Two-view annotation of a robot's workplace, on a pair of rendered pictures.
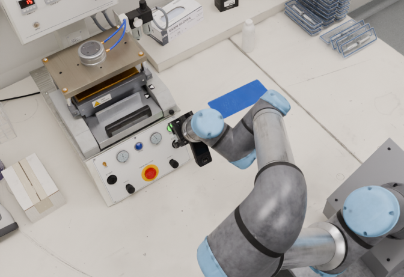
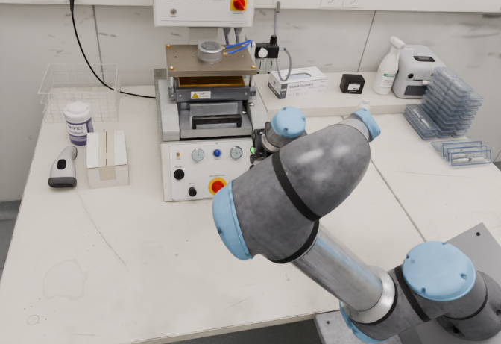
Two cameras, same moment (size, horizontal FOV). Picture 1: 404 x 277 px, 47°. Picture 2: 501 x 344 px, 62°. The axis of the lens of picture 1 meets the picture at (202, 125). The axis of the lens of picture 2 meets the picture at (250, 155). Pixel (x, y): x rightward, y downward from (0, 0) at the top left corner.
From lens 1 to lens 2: 41 cm
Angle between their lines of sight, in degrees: 16
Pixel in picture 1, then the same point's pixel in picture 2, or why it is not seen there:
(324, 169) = (396, 253)
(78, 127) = (169, 109)
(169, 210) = not seen: hidden behind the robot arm
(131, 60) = (242, 69)
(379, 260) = not seen: outside the picture
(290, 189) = (349, 141)
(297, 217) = (346, 172)
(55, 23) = (190, 18)
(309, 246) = (350, 264)
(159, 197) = not seen: hidden behind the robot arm
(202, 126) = (281, 119)
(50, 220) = (107, 192)
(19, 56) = (153, 64)
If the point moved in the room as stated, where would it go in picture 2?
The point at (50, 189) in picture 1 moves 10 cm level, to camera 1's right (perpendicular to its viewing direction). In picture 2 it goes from (119, 160) to (148, 169)
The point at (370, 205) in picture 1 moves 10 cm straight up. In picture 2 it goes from (439, 261) to (461, 226)
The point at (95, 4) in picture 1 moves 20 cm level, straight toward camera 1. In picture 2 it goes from (231, 17) to (225, 42)
